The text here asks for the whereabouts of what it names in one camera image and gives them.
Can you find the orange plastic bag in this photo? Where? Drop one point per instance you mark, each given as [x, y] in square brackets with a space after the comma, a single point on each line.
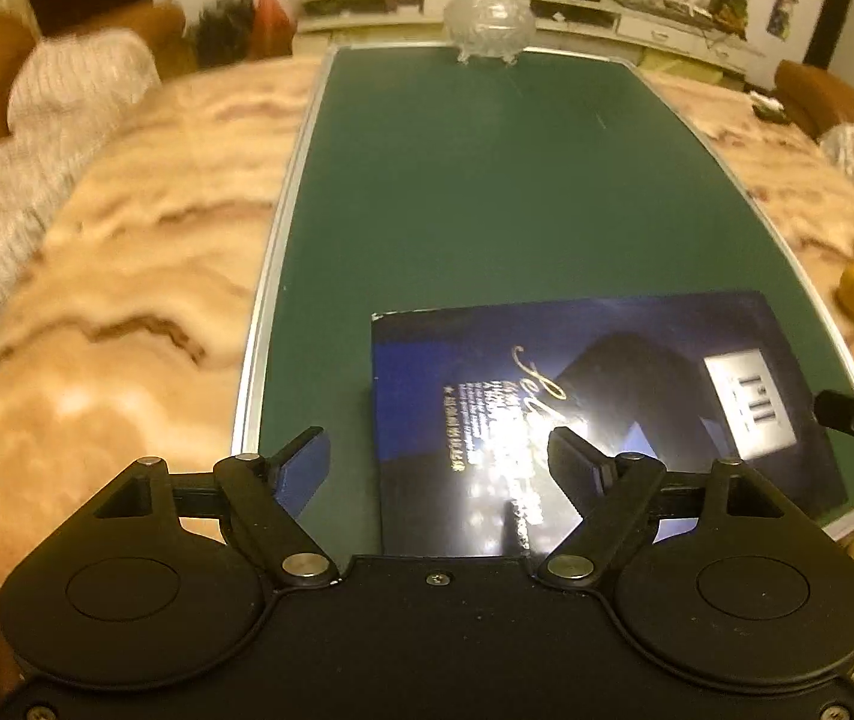
[275, 26]

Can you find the green board with metal frame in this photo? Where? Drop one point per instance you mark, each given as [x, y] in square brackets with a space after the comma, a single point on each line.
[472, 202]

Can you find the dark blue glossy book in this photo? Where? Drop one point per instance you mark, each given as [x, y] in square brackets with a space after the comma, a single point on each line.
[622, 345]

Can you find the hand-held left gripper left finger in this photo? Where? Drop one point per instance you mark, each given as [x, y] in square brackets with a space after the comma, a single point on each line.
[305, 466]

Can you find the black bag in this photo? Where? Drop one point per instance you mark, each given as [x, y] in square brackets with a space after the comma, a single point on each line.
[224, 34]

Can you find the lidded glass candy bowl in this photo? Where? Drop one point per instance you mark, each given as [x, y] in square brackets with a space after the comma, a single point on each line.
[490, 15]

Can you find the white tissue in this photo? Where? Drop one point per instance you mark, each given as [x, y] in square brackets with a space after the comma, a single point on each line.
[763, 98]

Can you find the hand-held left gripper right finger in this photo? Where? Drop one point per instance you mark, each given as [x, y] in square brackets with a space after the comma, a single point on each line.
[573, 469]

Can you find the dark blue wall picture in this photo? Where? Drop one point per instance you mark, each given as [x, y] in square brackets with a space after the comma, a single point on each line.
[783, 13]

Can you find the white television cabinet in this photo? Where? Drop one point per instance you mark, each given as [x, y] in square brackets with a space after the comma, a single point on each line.
[397, 7]

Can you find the marble desktop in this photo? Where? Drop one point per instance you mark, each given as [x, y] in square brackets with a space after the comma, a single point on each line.
[134, 277]

